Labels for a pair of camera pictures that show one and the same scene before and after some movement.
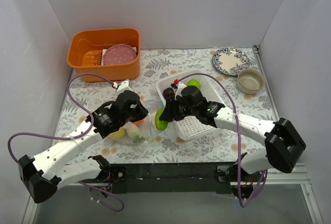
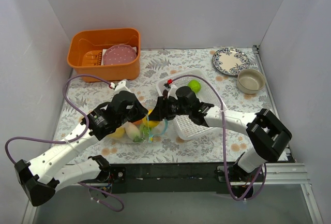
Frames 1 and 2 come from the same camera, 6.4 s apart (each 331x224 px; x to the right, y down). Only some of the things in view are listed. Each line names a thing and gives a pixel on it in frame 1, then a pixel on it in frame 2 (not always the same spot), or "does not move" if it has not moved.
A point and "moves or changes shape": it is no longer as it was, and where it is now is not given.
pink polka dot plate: [119, 54] does not move
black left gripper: [139, 110] does not move
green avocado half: [160, 125] -> [144, 132]
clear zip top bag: [151, 131] moves or changes shape
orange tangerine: [139, 122] does not move
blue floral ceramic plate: [230, 61] does not move
